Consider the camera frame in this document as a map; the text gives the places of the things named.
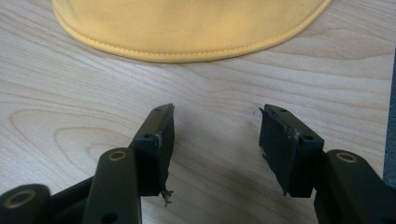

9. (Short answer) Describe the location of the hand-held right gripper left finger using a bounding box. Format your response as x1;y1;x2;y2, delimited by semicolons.
128;103;176;207

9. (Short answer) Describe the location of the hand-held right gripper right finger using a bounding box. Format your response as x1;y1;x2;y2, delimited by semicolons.
258;104;325;199

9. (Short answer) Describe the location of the yellow fabric cap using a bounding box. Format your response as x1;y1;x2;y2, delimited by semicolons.
51;0;332;63

